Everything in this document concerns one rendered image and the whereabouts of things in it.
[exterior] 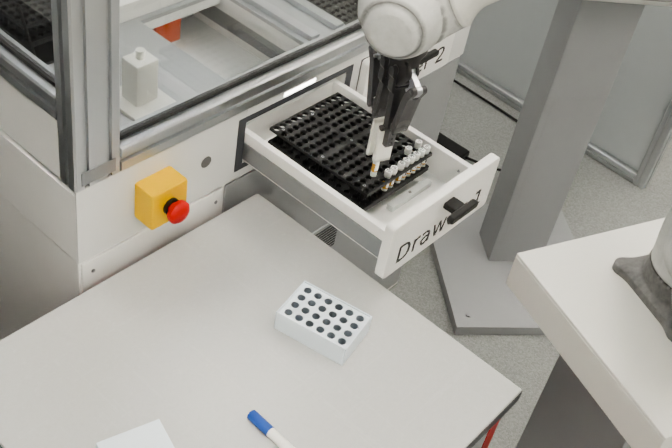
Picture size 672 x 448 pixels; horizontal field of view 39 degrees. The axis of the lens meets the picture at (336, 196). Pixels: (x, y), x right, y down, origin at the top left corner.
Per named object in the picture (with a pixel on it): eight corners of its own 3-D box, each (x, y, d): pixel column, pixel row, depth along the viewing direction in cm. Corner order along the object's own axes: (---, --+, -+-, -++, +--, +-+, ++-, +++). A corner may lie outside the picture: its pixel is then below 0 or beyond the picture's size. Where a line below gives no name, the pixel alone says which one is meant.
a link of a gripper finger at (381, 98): (386, 60, 136) (381, 54, 137) (370, 119, 144) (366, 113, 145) (408, 56, 138) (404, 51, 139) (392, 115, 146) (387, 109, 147)
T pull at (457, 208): (477, 207, 154) (479, 200, 153) (451, 226, 149) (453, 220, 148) (460, 195, 156) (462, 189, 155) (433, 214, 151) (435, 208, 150)
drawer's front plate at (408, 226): (484, 204, 167) (501, 156, 160) (381, 280, 149) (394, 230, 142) (477, 199, 168) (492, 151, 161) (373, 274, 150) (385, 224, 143)
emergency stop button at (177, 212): (191, 219, 148) (193, 200, 145) (172, 230, 145) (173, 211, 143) (179, 209, 149) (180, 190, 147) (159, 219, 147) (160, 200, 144)
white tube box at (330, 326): (368, 332, 149) (372, 316, 146) (342, 366, 143) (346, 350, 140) (301, 296, 152) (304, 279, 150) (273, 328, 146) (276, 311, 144)
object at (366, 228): (473, 196, 166) (482, 170, 162) (381, 263, 150) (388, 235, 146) (309, 89, 184) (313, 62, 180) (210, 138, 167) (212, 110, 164)
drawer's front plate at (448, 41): (447, 63, 201) (459, 18, 194) (359, 112, 183) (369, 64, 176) (441, 60, 202) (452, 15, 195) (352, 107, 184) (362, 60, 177)
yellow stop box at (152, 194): (189, 214, 151) (191, 180, 146) (154, 234, 147) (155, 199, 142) (168, 198, 153) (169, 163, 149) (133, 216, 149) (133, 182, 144)
